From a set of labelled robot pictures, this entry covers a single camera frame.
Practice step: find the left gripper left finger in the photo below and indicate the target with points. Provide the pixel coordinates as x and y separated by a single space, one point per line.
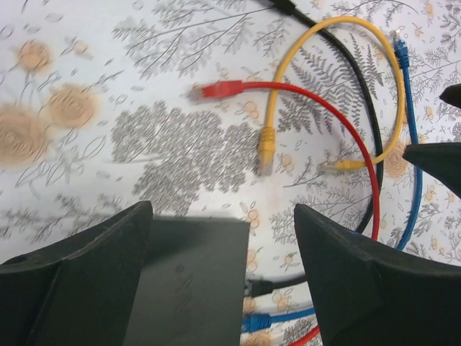
78 291

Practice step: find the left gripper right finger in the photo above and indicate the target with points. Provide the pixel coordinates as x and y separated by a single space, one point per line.
366 293

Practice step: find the floral table mat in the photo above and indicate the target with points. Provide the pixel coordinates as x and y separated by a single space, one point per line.
231 109

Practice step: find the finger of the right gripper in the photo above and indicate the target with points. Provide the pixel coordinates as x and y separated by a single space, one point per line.
452 95
440 160

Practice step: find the black network switch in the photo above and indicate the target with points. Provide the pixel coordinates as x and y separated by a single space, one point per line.
192 284

